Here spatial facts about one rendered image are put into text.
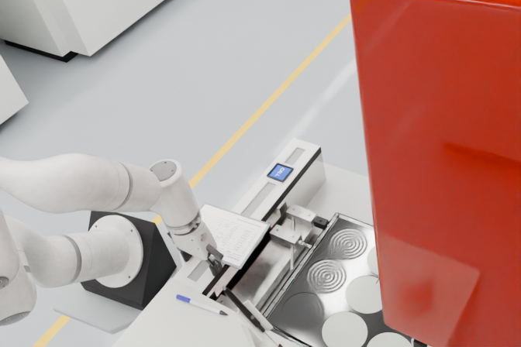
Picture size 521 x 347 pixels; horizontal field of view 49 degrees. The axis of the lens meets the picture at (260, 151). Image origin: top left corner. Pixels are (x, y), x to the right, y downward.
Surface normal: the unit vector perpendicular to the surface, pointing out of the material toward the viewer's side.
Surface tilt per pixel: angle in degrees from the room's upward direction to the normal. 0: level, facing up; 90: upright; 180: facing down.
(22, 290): 100
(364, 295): 0
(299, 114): 0
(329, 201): 0
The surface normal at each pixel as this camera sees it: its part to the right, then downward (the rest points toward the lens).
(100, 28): 0.80, 0.27
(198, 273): -0.20, -0.72
